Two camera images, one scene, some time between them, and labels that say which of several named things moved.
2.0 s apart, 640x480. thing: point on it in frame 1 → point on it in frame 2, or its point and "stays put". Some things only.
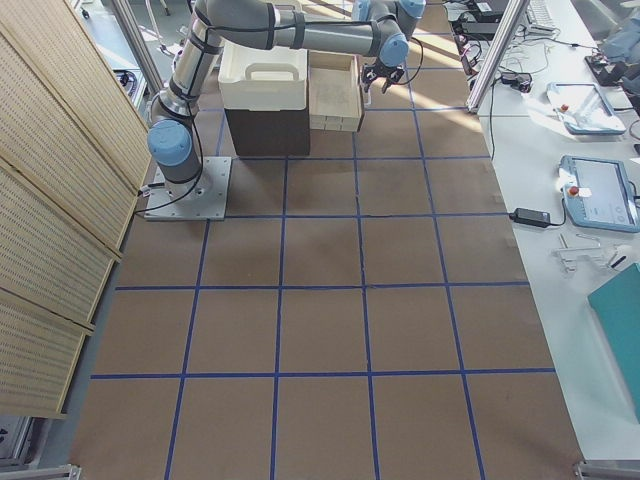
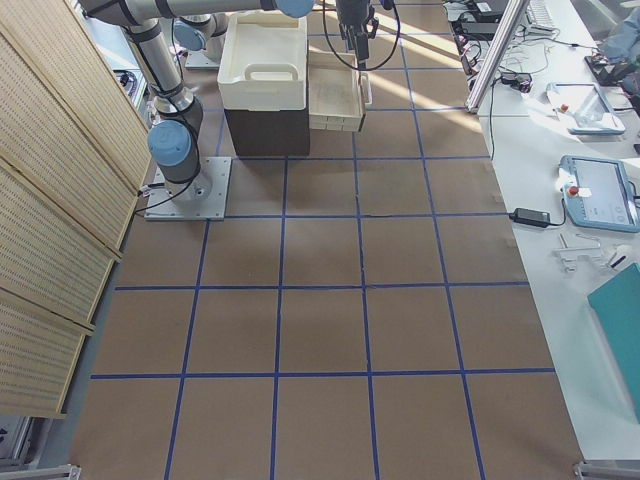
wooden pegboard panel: (75, 149) stays put
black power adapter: (529, 216) stays put
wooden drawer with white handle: (336, 100) stays put
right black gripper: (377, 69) → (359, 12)
